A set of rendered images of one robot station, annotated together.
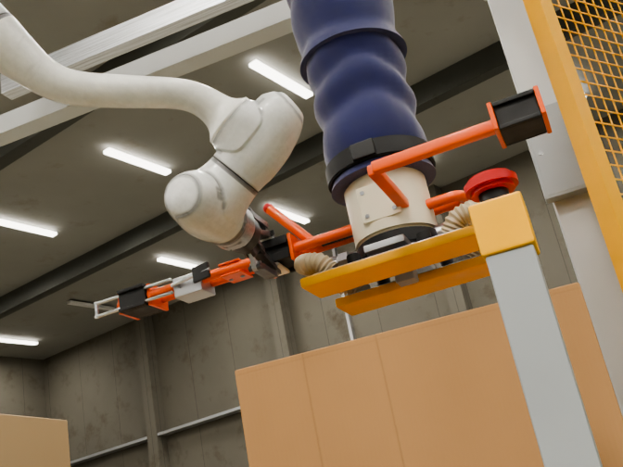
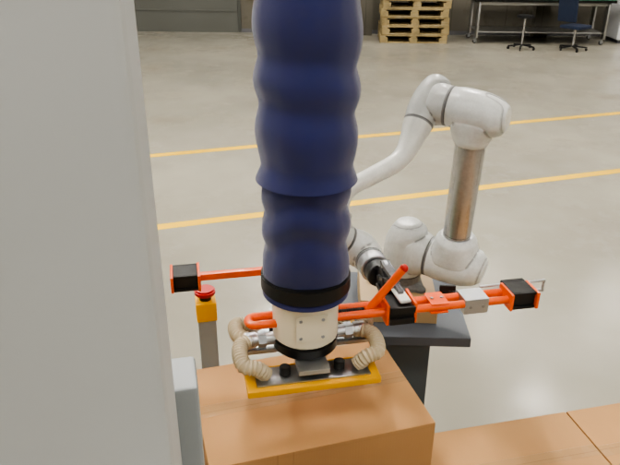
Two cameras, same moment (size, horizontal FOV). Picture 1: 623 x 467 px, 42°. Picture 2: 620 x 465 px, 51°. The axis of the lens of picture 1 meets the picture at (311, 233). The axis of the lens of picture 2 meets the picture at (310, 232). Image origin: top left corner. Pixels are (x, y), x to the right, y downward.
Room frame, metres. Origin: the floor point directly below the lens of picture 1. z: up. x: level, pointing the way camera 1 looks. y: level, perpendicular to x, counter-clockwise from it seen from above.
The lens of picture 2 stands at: (2.76, -0.87, 2.13)
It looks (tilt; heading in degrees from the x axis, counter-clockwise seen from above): 25 degrees down; 150
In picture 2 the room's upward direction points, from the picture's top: straight up
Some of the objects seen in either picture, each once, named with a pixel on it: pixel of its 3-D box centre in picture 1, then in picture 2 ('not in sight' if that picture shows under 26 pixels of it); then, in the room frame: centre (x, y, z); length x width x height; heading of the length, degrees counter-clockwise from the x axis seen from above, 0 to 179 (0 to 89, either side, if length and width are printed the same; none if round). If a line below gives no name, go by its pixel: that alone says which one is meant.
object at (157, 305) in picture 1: (143, 302); (518, 295); (1.72, 0.40, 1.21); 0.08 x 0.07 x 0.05; 72
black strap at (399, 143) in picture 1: (379, 169); (305, 276); (1.52, -0.17, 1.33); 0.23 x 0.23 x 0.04
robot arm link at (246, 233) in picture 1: (229, 224); (373, 265); (1.38, 0.15, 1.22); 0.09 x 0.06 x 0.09; 74
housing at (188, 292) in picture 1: (194, 287); (471, 301); (1.67, 0.28, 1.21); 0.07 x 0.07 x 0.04; 72
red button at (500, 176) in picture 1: (492, 192); (205, 293); (0.97, -0.24, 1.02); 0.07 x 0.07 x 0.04
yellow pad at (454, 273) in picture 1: (416, 279); (312, 371); (1.61, -0.20, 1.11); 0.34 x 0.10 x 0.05; 72
